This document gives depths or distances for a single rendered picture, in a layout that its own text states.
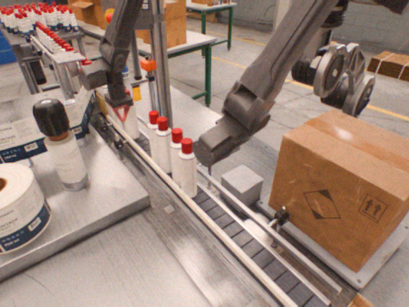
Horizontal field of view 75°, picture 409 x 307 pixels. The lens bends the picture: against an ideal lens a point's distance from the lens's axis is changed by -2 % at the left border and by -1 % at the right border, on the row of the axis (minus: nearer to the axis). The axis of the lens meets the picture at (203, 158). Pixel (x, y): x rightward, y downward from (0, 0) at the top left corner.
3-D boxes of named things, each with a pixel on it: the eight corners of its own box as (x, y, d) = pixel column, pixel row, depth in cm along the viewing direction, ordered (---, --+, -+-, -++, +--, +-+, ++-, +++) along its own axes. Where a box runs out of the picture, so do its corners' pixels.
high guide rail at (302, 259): (119, 104, 122) (119, 101, 122) (122, 103, 123) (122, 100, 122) (336, 295, 55) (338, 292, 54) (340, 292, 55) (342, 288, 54)
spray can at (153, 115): (150, 161, 100) (142, 112, 88) (162, 156, 103) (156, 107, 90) (157, 168, 97) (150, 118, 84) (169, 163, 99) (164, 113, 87)
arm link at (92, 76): (127, 55, 79) (111, 39, 82) (90, 65, 73) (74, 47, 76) (125, 87, 89) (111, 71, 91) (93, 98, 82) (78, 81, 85)
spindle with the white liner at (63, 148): (59, 180, 92) (24, 100, 74) (85, 170, 96) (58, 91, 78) (66, 195, 86) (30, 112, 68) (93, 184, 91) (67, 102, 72)
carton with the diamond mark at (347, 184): (267, 205, 87) (281, 134, 71) (311, 174, 99) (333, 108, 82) (356, 274, 68) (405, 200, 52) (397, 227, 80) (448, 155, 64)
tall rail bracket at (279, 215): (255, 253, 76) (263, 213, 66) (273, 239, 79) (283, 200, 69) (263, 261, 74) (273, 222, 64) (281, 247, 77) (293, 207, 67)
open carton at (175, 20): (132, 45, 260) (126, 0, 237) (171, 34, 290) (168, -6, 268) (160, 52, 240) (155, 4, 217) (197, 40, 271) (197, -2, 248)
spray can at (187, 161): (178, 192, 88) (173, 139, 75) (191, 185, 90) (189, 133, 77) (186, 202, 84) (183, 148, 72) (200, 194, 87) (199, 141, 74)
